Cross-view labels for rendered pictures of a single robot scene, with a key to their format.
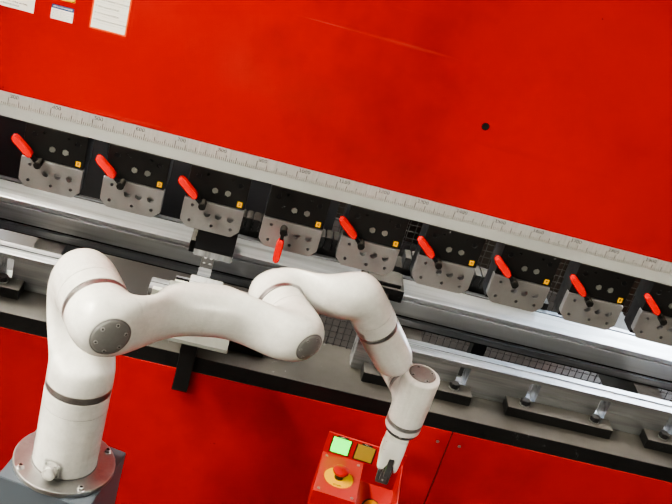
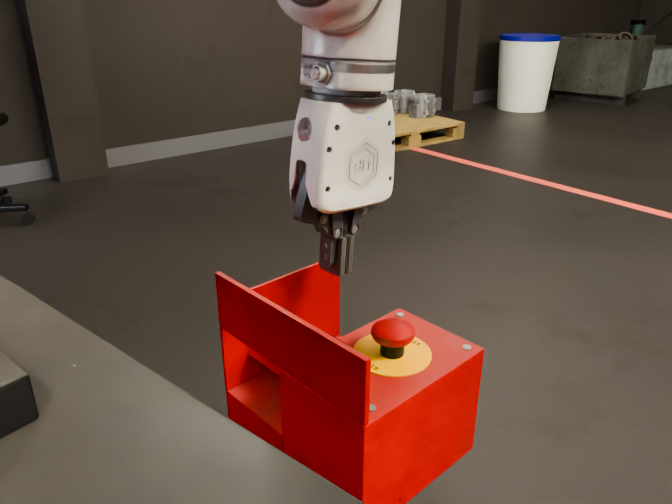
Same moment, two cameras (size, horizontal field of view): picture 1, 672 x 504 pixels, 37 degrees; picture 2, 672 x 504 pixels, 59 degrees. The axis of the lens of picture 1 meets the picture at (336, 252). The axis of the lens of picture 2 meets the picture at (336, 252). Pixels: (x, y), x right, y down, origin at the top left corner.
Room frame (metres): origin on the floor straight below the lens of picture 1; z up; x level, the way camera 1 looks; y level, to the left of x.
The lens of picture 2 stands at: (2.32, 0.13, 1.08)
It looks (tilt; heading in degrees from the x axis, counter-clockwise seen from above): 24 degrees down; 226
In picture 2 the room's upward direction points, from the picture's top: straight up
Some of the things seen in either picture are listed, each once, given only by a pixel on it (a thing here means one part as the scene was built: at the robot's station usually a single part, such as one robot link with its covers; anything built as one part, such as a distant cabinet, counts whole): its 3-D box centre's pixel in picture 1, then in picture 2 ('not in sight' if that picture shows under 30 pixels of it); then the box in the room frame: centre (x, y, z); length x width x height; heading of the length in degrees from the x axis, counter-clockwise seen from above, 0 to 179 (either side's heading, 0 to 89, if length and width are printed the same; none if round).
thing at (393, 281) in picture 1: (383, 294); not in sight; (2.51, -0.16, 1.01); 0.26 x 0.12 x 0.05; 7
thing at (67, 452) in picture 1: (71, 424); not in sight; (1.49, 0.38, 1.09); 0.19 x 0.19 x 0.18
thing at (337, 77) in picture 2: (403, 422); (345, 75); (1.93, -0.26, 1.01); 0.09 x 0.08 x 0.03; 179
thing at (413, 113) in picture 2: not in sight; (384, 119); (-1.17, -2.96, 0.15); 1.09 x 0.76 x 0.31; 175
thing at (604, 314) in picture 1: (593, 290); not in sight; (2.40, -0.67, 1.26); 0.15 x 0.09 x 0.17; 97
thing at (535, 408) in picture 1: (557, 417); not in sight; (2.35, -0.70, 0.89); 0.30 x 0.05 x 0.03; 97
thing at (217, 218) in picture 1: (216, 195); not in sight; (2.28, 0.32, 1.26); 0.15 x 0.09 x 0.17; 97
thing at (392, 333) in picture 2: (339, 474); (392, 342); (1.96, -0.17, 0.79); 0.04 x 0.04 x 0.04
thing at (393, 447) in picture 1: (396, 442); (342, 144); (1.93, -0.26, 0.95); 0.10 x 0.07 x 0.11; 179
